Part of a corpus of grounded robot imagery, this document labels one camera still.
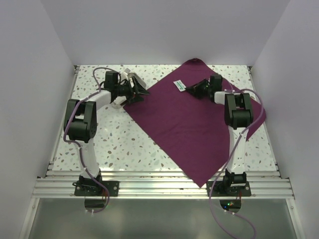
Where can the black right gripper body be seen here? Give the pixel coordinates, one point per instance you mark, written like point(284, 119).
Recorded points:
point(205, 90)

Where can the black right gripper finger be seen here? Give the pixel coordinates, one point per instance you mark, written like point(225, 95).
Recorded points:
point(200, 86)
point(197, 95)

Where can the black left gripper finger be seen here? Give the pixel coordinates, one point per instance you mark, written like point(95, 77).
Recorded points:
point(134, 99)
point(137, 87)

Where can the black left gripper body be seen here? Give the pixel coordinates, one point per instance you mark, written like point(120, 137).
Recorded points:
point(125, 90)

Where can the green white dressing packet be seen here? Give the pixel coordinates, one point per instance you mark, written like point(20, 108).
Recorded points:
point(180, 85)

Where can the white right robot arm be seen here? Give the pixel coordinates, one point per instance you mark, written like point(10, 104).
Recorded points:
point(238, 116)

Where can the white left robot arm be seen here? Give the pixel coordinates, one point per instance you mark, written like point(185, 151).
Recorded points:
point(80, 122)

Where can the stainless steel tray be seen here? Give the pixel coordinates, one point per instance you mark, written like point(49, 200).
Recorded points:
point(126, 78)

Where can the purple cloth mat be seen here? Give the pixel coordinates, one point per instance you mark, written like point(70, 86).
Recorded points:
point(192, 132)

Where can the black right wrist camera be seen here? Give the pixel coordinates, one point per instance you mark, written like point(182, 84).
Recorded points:
point(216, 83)

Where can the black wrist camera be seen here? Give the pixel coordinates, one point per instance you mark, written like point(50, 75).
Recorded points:
point(111, 79)
point(216, 83)

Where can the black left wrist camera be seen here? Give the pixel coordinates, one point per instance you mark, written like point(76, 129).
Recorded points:
point(111, 79)

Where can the aluminium table edge rail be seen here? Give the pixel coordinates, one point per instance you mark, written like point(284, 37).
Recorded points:
point(160, 185)

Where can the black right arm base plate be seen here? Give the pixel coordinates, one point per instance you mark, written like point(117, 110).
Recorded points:
point(227, 188)

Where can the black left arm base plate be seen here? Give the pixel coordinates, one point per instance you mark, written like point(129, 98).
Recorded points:
point(97, 190)

